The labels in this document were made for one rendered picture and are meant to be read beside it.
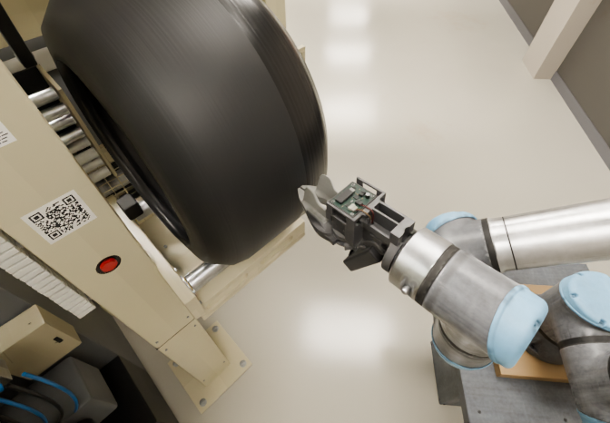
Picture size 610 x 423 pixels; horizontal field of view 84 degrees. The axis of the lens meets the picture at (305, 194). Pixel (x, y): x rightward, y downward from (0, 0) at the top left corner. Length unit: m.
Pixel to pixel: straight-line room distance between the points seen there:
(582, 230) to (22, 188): 0.77
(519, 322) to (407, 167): 1.98
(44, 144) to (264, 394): 1.36
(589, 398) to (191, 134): 0.94
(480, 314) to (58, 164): 0.58
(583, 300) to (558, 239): 0.43
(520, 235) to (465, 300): 0.19
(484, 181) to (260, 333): 1.66
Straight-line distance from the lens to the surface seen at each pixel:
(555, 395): 1.26
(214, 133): 0.47
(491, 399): 1.17
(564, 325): 1.05
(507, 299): 0.44
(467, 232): 0.60
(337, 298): 1.78
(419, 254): 0.45
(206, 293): 0.88
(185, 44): 0.51
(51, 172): 0.59
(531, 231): 0.60
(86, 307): 0.85
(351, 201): 0.48
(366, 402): 1.68
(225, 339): 1.74
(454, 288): 0.44
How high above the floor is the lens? 1.65
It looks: 51 degrees down
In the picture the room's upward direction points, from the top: straight up
